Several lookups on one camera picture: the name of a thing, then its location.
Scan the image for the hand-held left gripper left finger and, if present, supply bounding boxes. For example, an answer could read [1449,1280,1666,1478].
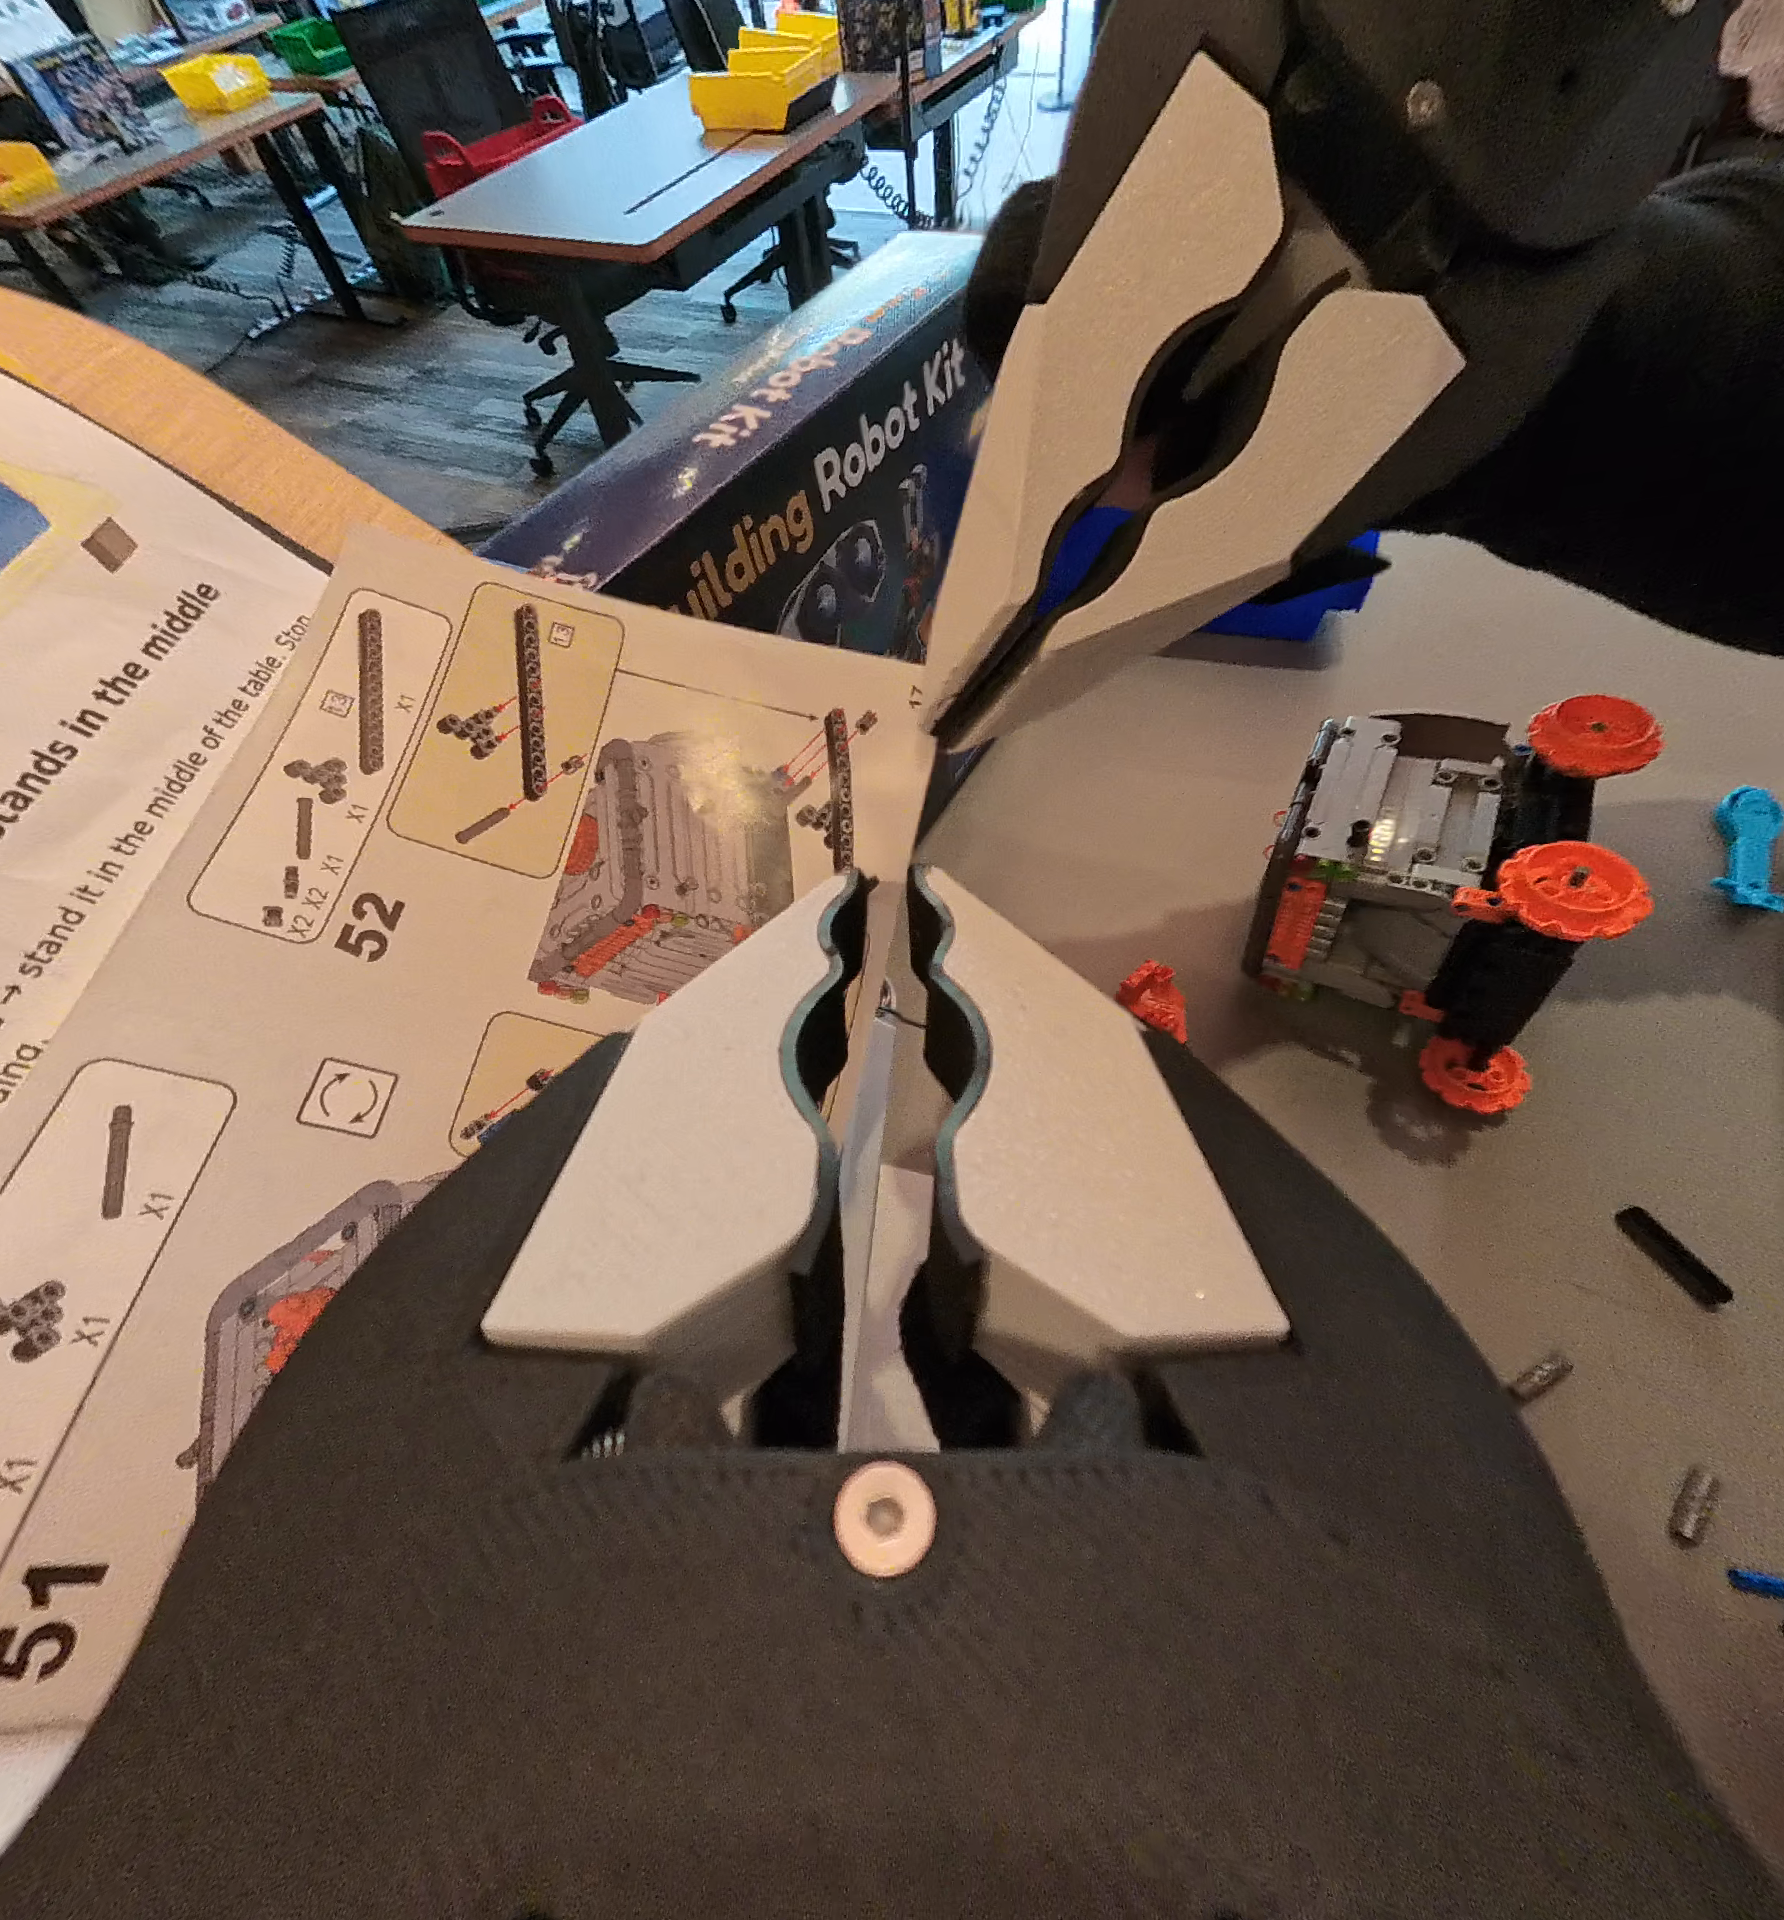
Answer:
[484,872,870,1388]

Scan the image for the building kit robot model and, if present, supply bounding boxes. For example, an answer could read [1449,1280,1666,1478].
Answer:
[1238,690,1668,1119]

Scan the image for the small orange gear wheel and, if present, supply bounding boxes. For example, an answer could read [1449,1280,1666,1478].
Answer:
[1111,961,1195,1047]

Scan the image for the blue storage bin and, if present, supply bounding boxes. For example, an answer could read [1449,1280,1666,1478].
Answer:
[1027,496,1390,648]

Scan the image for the person's right forearm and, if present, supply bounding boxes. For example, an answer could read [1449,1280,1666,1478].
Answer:
[1342,151,1784,662]

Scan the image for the black office chair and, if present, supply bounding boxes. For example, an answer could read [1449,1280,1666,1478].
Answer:
[338,0,534,137]

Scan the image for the open instruction booklet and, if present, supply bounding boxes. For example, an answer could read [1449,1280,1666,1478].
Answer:
[0,331,939,1741]

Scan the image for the blue plastic pin tool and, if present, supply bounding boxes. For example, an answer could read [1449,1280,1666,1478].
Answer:
[1711,787,1784,916]

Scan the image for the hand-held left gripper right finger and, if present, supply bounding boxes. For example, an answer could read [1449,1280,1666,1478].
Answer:
[908,872,1291,1407]

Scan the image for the yellow storage bins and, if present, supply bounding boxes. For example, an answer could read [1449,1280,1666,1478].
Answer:
[683,16,834,137]

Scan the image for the long background desk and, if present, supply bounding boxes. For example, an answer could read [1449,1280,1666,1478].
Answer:
[399,31,924,303]

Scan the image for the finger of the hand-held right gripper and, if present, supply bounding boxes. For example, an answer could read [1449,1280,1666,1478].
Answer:
[937,277,1474,752]
[917,45,1368,721]

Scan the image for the blue robot kit box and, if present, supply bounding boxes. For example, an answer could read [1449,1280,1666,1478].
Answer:
[488,240,984,662]

